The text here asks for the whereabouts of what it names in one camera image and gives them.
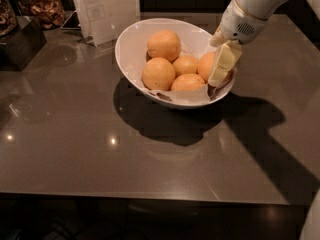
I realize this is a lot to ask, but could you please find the clear acrylic sign holder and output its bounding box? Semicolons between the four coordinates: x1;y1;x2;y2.
73;0;140;46

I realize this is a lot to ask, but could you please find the glass jar at left edge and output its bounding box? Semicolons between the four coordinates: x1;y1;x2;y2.
0;0;18;36

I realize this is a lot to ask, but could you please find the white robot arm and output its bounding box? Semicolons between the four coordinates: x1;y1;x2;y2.
210;0;320;240

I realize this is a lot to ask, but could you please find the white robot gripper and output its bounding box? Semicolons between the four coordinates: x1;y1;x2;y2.
208;0;268;88

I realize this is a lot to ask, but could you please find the white oval bowl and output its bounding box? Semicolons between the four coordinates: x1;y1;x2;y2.
114;17;237;110

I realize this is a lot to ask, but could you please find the middle small orange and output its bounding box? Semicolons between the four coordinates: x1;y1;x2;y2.
173;55;198;76

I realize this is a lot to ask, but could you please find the dark wooden block stand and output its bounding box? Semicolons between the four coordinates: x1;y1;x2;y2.
0;16;47;71

